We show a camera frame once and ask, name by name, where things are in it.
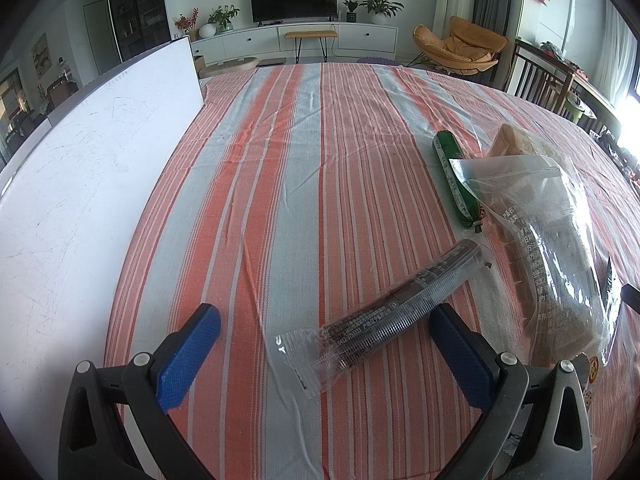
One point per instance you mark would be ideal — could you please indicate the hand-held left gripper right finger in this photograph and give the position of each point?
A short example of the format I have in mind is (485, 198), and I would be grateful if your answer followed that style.
(462, 357)

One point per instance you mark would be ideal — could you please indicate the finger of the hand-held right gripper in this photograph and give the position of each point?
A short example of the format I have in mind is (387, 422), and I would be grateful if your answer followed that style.
(632, 297)

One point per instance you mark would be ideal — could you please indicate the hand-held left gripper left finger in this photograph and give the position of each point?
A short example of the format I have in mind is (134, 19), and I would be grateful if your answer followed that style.
(190, 350)

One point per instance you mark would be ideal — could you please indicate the dark snack bar clear wrapper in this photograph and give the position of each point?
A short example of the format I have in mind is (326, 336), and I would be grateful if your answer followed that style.
(380, 310)

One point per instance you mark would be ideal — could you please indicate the black snack packet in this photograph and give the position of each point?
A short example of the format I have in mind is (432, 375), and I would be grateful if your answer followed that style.
(609, 277)

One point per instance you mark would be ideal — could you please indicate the clear biscuit bag yellow faces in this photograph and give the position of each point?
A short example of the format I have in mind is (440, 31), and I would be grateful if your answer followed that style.
(545, 260)

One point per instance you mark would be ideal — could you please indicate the white board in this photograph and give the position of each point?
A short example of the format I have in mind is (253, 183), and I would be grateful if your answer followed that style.
(90, 200)

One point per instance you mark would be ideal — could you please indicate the green sausage stick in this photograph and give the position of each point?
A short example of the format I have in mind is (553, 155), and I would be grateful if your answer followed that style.
(450, 170)

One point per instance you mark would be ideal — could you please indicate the bread in clear bag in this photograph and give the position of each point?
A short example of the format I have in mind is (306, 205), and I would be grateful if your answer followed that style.
(515, 140)

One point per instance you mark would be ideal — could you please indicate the wooden dining table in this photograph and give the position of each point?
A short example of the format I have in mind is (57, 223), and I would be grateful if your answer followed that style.
(595, 95)

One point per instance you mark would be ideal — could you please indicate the orange grey striped tablecloth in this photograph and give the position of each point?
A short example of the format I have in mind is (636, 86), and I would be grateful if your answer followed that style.
(300, 160)

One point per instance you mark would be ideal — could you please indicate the dark wooden slatted chair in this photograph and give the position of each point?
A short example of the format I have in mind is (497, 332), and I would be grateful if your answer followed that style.
(540, 80)

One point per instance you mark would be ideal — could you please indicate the white sheer window curtain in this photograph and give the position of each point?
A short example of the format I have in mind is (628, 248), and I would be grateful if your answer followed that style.
(612, 50)

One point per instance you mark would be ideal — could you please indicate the cardboard box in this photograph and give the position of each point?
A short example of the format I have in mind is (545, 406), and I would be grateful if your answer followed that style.
(198, 63)

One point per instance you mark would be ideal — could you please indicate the light wooden low table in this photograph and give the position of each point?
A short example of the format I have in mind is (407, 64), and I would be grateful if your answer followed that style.
(232, 64)

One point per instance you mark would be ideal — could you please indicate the orange lounge chair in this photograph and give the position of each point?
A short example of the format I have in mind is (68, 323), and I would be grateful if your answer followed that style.
(465, 40)

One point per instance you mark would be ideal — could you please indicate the purple round cushion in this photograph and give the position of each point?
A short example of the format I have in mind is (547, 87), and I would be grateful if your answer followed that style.
(378, 61)

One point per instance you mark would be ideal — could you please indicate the white television cabinet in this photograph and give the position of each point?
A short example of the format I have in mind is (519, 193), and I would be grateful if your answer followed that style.
(250, 40)

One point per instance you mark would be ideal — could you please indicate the round white vase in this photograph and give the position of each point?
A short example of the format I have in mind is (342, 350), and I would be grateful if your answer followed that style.
(208, 30)

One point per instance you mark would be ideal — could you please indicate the red flowers in vase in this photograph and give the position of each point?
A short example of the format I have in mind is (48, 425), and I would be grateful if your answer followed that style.
(186, 21)

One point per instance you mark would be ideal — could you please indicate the green plant in glass vase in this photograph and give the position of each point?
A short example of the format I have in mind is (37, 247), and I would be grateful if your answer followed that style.
(225, 16)

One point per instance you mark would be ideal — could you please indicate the wooden bench black legs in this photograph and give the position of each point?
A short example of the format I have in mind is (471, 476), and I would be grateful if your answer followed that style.
(310, 35)

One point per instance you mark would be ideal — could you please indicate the dark display cabinet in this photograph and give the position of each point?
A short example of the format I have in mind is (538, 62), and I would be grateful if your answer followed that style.
(140, 5)

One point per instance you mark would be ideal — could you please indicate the large plant white pot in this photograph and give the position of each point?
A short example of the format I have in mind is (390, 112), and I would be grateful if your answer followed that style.
(380, 7)

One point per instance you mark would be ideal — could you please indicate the small potted plant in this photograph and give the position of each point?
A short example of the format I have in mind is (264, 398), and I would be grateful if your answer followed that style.
(351, 10)

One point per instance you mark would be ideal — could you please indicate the black flat television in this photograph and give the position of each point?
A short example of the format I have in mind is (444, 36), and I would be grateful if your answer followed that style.
(295, 0)

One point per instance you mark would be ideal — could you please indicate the framed wall picture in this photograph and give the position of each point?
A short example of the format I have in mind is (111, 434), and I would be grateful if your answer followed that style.
(41, 55)

